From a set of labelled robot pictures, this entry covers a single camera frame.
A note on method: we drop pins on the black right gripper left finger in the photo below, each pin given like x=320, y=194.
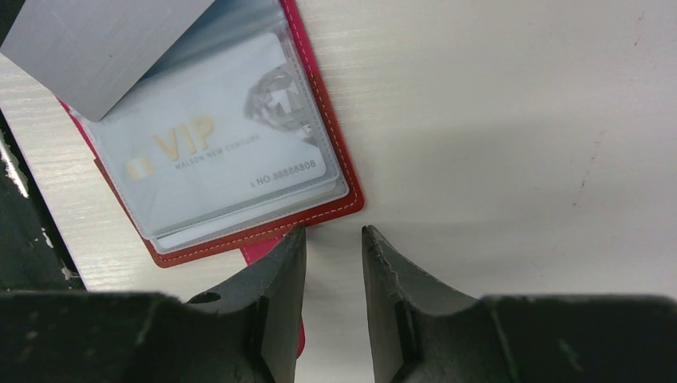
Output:
x=245, y=329

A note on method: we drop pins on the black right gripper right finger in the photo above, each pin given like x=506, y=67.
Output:
x=422, y=330

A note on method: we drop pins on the red leather card holder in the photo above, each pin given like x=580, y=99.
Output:
x=223, y=24

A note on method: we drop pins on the silver VIP card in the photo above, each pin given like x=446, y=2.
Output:
x=228, y=132

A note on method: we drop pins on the white card gold stripe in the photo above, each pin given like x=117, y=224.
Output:
x=91, y=53

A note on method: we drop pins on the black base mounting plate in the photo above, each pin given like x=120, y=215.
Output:
x=34, y=256

